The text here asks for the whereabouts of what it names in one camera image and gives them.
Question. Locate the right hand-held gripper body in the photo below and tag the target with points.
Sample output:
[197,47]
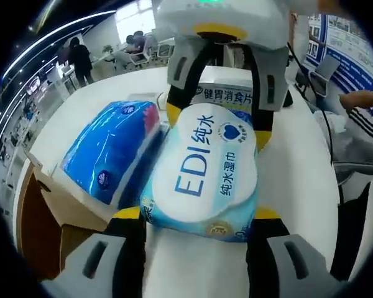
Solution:
[223,12]

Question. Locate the white green medicine box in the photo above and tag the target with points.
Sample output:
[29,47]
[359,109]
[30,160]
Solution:
[223,93]

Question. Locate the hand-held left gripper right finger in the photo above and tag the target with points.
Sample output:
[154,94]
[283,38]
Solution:
[267,264]

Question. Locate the soft wet wipes pack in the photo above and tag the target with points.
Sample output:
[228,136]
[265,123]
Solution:
[199,174]

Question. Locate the blue soft tissue pack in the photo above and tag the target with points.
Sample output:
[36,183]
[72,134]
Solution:
[112,149]

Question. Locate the white office chair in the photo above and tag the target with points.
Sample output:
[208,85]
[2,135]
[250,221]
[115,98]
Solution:
[133,58]

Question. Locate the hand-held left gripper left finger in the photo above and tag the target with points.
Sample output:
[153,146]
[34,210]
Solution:
[124,264]

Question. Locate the blue wall poster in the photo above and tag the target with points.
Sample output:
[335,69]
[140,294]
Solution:
[354,62]

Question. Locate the brown cardboard shoe box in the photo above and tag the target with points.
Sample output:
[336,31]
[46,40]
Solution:
[40,217]

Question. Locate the small potted plant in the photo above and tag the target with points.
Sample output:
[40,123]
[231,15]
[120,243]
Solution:
[107,50]

